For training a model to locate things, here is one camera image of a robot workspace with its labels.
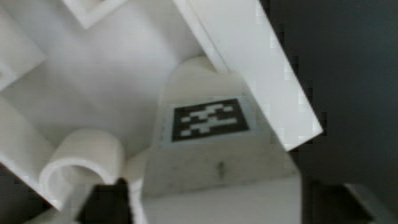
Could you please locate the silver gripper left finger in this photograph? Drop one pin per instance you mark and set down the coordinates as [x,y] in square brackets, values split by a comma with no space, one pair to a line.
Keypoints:
[105,209]

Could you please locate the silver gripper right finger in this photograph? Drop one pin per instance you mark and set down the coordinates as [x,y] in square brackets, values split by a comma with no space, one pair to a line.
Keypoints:
[341,204]

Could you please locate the white chair leg with tag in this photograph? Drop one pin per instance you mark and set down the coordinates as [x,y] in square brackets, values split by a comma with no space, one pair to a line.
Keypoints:
[221,177]

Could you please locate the white chair seat part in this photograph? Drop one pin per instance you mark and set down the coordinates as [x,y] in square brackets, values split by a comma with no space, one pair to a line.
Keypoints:
[95,86]

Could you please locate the white L-shaped fence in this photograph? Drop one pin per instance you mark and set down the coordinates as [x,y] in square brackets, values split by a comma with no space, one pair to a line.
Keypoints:
[235,34]

